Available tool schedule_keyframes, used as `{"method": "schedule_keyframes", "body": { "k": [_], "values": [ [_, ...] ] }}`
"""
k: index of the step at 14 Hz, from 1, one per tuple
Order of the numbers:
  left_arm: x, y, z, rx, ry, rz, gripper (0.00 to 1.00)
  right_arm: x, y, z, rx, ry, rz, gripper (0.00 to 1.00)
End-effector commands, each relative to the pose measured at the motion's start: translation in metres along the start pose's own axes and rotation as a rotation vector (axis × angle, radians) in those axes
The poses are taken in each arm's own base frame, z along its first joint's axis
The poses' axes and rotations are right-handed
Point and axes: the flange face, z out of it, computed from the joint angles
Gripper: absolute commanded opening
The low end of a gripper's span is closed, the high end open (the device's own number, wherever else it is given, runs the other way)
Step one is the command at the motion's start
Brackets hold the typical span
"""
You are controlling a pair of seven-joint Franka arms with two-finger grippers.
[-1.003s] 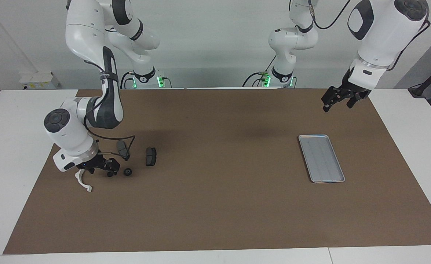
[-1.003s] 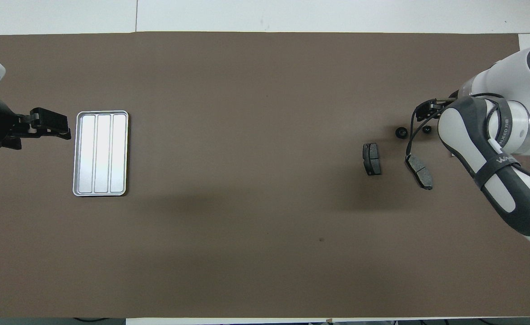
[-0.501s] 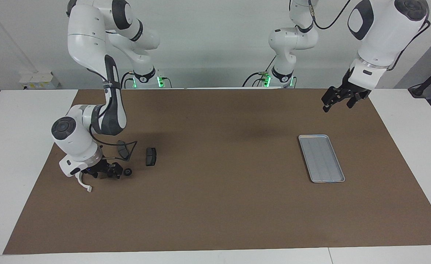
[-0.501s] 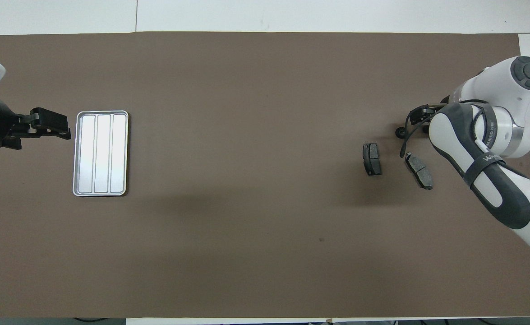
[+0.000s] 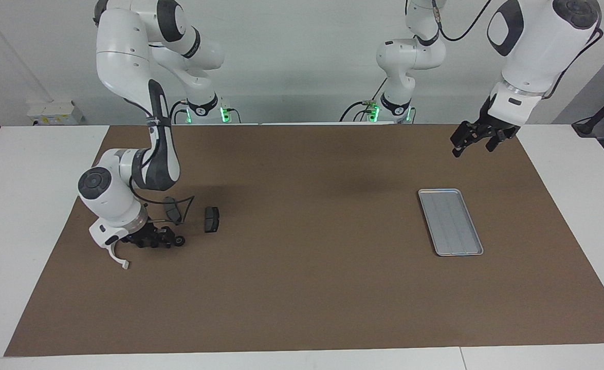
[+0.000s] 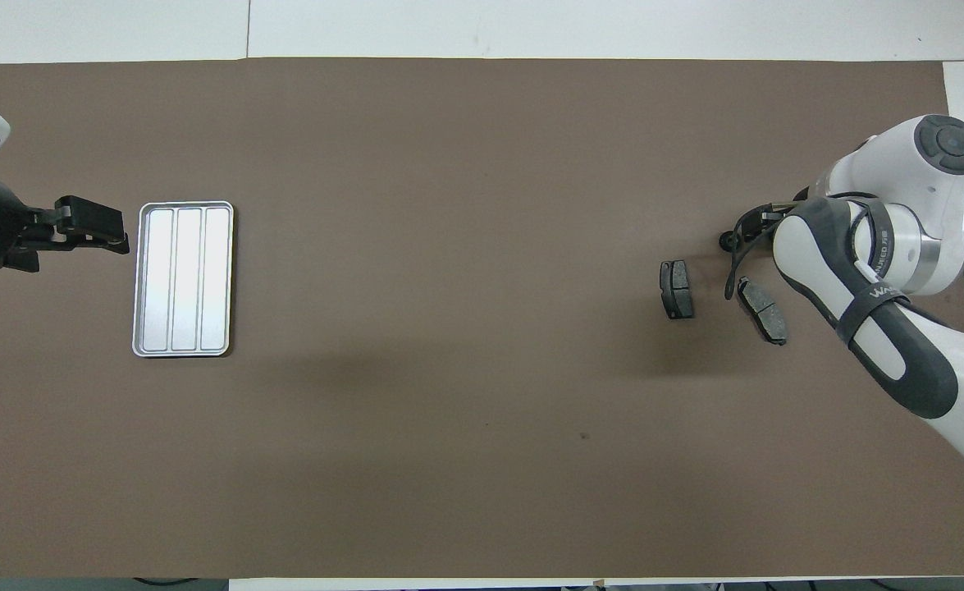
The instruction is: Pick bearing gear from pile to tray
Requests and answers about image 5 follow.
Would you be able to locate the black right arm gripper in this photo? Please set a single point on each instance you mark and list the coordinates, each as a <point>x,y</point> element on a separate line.
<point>152,232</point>

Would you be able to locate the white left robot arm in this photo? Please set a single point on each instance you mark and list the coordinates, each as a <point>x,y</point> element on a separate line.
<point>538,46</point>

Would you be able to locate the rectangular dark grey brake pad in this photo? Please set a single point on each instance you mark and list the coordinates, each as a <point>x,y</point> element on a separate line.
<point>212,220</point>

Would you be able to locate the curved dark grey brake pad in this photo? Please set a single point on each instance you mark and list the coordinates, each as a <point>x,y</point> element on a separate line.
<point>171,206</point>

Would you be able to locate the silver metal tray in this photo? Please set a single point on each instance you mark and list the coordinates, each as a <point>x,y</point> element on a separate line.
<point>456,231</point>

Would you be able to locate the brown table mat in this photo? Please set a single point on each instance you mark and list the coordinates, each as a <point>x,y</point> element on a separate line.
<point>302,288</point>

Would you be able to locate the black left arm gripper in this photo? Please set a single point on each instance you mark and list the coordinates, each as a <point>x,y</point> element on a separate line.
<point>489,126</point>

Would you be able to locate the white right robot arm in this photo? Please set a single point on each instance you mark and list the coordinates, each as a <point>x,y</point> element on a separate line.
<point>127,56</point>

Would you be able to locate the white power box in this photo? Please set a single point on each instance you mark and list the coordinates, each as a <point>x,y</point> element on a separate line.
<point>55,113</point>

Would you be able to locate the white curved plastic bracket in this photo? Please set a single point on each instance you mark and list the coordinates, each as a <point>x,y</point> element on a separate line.
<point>125,265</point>

